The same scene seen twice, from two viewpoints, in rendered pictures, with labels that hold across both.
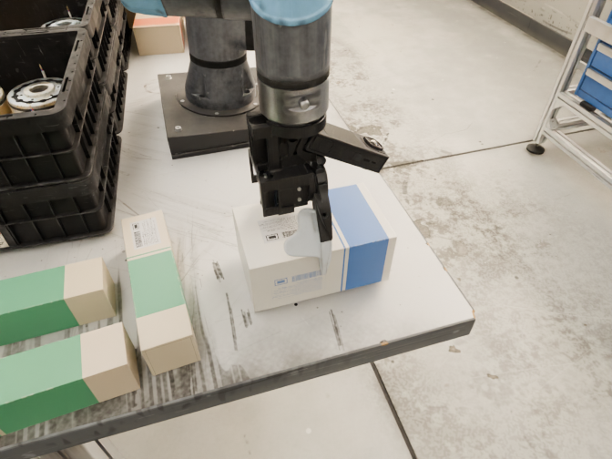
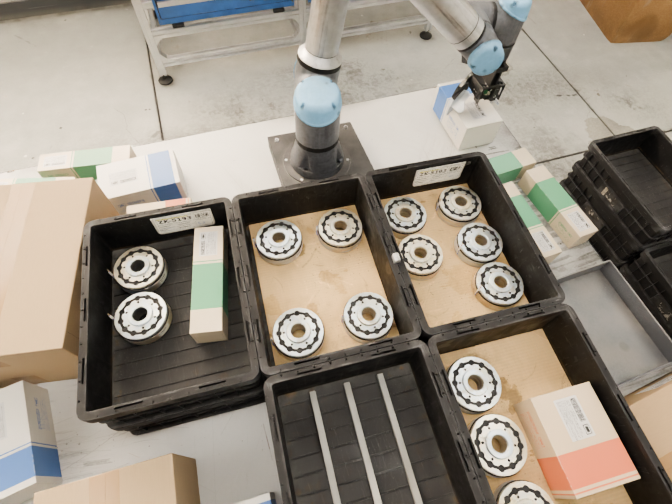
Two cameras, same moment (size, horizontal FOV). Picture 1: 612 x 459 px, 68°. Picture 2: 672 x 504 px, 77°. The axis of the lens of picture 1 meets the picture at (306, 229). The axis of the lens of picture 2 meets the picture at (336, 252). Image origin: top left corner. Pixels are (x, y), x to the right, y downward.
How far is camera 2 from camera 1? 1.42 m
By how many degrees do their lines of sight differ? 55
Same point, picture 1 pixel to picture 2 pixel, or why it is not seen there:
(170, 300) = (510, 156)
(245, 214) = (470, 123)
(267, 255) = (493, 115)
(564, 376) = not seen: hidden behind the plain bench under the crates
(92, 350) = (541, 176)
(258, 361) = (511, 143)
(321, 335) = not seen: hidden behind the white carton
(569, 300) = not seen: hidden behind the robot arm
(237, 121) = (353, 150)
